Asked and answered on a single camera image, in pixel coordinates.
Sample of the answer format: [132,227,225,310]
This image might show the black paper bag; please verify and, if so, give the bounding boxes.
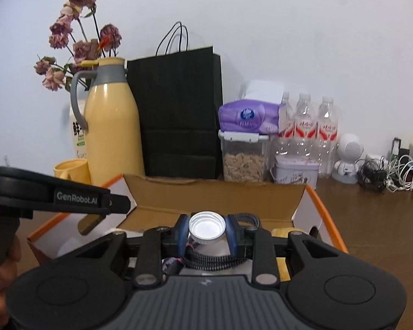
[127,21,224,180]

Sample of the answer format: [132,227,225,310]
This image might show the yellow mug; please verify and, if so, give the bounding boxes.
[53,158,92,183]

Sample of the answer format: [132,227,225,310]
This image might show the white cable bundle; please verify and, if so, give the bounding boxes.
[385,155,413,193]

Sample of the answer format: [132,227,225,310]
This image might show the black cable bundle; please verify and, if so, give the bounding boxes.
[357,158,389,193]

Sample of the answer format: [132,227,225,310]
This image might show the black braided cable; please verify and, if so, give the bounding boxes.
[179,212,262,272]

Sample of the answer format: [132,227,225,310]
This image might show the white yellow plush hamster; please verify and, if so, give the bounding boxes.
[271,227,320,282]

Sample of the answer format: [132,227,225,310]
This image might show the clear snack container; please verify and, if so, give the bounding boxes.
[218,130,269,183]

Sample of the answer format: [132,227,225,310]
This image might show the white bottle cap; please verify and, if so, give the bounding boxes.
[188,211,227,248]

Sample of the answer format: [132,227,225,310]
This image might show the red cardboard box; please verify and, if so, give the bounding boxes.
[27,174,349,279]

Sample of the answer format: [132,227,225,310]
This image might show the pale tin box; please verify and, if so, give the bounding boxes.
[270,155,320,189]

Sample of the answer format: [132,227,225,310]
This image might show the small brown item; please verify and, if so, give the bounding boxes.
[77,212,108,236]

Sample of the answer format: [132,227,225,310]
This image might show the yellow thermos jug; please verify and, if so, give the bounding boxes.
[70,58,146,185]

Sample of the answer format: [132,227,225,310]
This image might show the person's left hand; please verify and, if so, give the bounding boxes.
[0,235,21,320]

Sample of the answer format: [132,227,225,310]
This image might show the white robot speaker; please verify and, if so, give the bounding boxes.
[331,133,364,184]

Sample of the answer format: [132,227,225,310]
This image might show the purple tissue pack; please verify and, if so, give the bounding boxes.
[218,101,286,134]

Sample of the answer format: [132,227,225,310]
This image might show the clear water bottle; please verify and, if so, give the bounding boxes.
[278,92,297,159]
[294,93,319,159]
[317,96,339,178]

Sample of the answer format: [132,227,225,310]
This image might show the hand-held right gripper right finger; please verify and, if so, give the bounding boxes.
[225,214,341,286]

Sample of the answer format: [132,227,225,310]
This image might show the white milk carton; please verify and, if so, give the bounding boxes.
[70,108,90,160]

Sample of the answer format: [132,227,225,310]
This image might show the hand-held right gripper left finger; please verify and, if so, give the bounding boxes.
[75,214,190,289]

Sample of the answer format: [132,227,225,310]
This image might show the dried pink roses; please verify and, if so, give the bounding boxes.
[34,0,122,92]

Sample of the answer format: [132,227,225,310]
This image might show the black plug adapter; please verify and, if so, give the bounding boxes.
[390,137,410,160]

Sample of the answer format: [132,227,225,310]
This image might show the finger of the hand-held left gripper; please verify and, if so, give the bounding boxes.
[0,166,131,214]

